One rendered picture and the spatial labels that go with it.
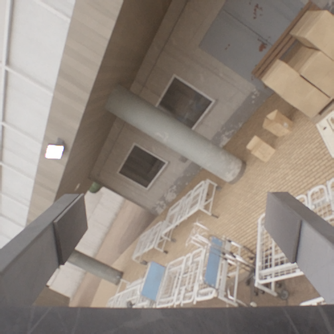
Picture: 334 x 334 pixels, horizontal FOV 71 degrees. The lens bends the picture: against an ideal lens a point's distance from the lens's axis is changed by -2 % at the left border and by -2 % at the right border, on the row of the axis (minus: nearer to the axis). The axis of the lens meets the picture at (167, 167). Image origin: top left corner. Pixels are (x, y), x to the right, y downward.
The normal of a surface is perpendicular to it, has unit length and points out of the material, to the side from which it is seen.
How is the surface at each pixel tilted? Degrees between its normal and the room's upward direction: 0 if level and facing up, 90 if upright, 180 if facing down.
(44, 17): 90
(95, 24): 90
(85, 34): 90
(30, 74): 90
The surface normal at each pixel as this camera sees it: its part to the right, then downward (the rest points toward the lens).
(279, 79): -0.14, 0.51
